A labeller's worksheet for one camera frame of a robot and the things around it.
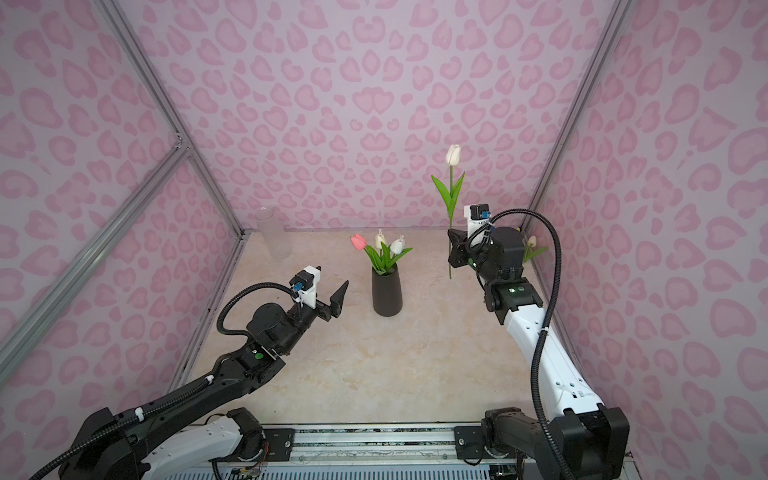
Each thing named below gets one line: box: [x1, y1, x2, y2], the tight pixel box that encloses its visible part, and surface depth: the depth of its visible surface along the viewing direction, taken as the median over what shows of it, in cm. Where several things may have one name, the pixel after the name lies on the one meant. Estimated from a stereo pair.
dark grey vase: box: [372, 263, 403, 317], surface depth 96 cm
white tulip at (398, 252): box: [385, 235, 414, 274], surface depth 81 cm
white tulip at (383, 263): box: [371, 228, 389, 275], surface depth 83 cm
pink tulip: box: [350, 233, 385, 275], surface depth 80 cm
